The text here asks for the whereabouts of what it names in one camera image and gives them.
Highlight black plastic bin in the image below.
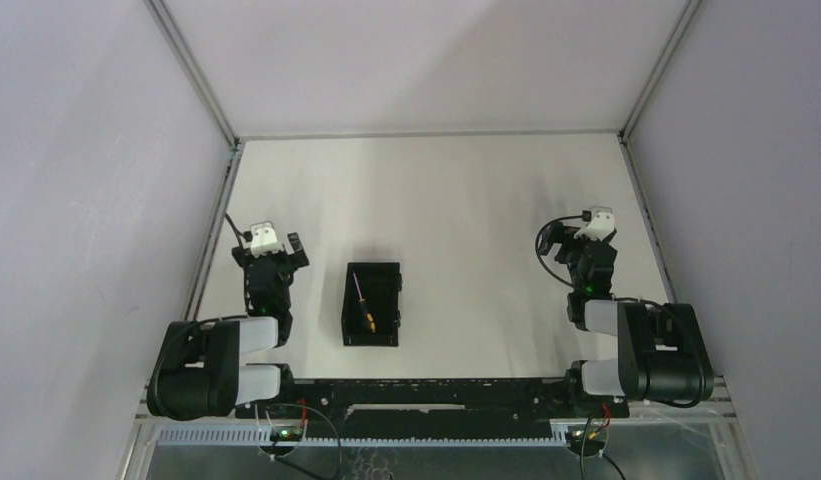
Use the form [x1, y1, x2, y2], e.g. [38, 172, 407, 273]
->
[340, 262, 403, 347]

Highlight aluminium frame rail back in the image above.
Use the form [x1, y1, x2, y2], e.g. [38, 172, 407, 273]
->
[238, 128, 620, 143]

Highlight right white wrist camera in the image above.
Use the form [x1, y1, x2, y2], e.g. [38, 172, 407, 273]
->
[574, 206, 616, 242]

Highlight black yellow screwdriver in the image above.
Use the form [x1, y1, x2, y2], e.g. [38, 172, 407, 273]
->
[352, 271, 377, 333]

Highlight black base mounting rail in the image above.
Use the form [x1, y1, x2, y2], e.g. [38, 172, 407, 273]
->
[234, 377, 630, 438]

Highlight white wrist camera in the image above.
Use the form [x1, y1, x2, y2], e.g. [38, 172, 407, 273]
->
[574, 206, 616, 242]
[249, 221, 284, 258]

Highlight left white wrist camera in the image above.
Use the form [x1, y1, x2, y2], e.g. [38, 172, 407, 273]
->
[249, 221, 284, 258]

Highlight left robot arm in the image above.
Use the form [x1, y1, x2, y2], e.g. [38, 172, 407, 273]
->
[146, 226, 309, 421]

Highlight right circuit board with wires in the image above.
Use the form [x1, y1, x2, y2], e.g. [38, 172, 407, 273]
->
[567, 403, 627, 480]

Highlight grey slotted cable duct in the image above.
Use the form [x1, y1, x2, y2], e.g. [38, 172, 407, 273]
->
[156, 424, 570, 448]

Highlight circuit board with wires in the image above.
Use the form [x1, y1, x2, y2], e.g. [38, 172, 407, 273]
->
[253, 402, 343, 480]
[567, 403, 627, 480]

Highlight left circuit board with wires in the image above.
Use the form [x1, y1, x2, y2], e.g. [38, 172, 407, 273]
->
[253, 402, 343, 480]

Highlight aluminium frame rail left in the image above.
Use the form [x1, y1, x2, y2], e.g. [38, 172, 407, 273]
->
[179, 138, 243, 321]

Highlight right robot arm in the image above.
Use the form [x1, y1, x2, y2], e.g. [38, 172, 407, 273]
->
[534, 216, 714, 416]

